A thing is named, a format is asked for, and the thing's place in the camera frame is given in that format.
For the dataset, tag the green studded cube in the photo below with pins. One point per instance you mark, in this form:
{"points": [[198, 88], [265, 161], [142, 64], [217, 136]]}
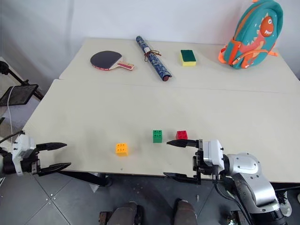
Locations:
{"points": [[157, 136]]}

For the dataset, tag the red studded cube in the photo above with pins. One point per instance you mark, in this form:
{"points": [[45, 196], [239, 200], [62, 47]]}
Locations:
{"points": [[181, 135]]}

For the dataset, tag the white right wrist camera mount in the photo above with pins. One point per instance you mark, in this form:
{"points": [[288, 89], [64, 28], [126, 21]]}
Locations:
{"points": [[212, 151]]}

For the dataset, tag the black tripod stand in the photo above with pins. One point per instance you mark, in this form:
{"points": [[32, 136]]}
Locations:
{"points": [[14, 75]]}

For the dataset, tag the yellow studded cube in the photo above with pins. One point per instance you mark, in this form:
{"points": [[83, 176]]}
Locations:
{"points": [[122, 150]]}

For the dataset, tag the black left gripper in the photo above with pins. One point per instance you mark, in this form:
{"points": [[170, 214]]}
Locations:
{"points": [[35, 164]]}

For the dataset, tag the white green sneaker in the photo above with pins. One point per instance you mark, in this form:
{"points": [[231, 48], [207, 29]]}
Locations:
{"points": [[285, 201]]}

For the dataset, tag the teal dinosaur backpack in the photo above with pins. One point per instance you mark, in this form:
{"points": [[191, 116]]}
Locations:
{"points": [[255, 35]]}

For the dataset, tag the black table tennis paddle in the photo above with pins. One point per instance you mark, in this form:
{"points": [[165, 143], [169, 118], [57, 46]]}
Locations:
{"points": [[105, 59]]}

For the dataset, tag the yellow green sponge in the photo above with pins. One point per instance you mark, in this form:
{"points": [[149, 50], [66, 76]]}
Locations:
{"points": [[187, 57]]}

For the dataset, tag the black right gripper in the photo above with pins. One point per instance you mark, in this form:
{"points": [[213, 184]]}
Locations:
{"points": [[199, 164]]}

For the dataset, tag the black tablet on stand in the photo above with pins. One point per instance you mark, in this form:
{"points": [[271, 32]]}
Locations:
{"points": [[18, 95]]}

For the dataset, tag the rolled blue patterned mat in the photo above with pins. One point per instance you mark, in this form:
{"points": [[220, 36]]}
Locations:
{"points": [[153, 58]]}

